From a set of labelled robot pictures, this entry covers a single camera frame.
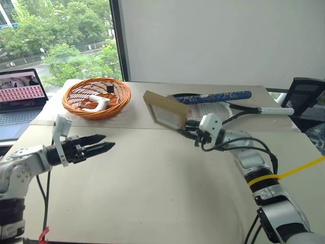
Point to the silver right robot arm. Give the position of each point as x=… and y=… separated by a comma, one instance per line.
x=264, y=178

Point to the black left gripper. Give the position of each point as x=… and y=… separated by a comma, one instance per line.
x=75, y=151

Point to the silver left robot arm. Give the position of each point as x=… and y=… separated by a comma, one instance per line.
x=17, y=170

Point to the red tie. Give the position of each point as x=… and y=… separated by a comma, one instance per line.
x=43, y=235

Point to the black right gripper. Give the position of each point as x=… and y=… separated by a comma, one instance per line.
x=203, y=138

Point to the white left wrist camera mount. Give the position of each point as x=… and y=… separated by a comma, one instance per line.
x=61, y=128

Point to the small black cube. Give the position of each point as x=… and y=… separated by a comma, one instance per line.
x=110, y=89

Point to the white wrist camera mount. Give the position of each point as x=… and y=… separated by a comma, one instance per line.
x=61, y=128
x=210, y=125

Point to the black office chair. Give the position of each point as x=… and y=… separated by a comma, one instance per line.
x=303, y=97

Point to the yellow zip tie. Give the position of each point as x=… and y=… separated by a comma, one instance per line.
x=292, y=171

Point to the racket with blue patterned grip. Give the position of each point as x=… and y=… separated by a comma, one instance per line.
x=223, y=97

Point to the orange woven basket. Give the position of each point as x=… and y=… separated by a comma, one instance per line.
x=83, y=96

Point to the dark bag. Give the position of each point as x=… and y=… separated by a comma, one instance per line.
x=317, y=138

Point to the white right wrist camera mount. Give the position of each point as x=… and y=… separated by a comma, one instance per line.
x=210, y=125

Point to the racket with white grip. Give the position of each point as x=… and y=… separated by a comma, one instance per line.
x=228, y=111

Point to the open laptop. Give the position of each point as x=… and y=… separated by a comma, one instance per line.
x=17, y=111

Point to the wooden picture frame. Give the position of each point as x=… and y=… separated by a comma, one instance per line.
x=166, y=110

